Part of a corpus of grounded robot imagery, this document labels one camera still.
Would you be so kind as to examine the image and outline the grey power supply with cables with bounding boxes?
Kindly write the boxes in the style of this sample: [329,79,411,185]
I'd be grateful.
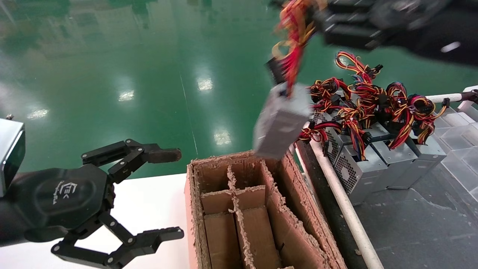
[253,0,329,160]
[385,81,450,189]
[335,50,416,190]
[299,78,385,205]

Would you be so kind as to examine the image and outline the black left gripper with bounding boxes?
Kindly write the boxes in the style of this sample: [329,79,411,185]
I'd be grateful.
[7,139,184,269]

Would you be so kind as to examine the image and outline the thin white pipe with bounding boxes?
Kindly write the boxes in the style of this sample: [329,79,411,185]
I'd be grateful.
[426,93,463,103]

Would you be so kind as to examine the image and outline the clear plastic tray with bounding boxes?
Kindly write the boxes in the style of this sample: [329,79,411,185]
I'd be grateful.
[435,106,478,202]

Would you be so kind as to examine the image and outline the brown cardboard box with dividers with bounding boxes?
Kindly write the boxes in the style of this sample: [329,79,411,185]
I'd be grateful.
[185,149,348,269]

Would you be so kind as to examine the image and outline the white plastic block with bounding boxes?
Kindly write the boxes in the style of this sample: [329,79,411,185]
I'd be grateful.
[458,85,478,112]

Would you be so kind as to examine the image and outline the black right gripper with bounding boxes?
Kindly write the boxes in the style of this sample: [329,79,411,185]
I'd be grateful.
[316,0,453,50]

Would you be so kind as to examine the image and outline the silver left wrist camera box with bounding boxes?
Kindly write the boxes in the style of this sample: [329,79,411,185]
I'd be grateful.
[0,119,26,197]

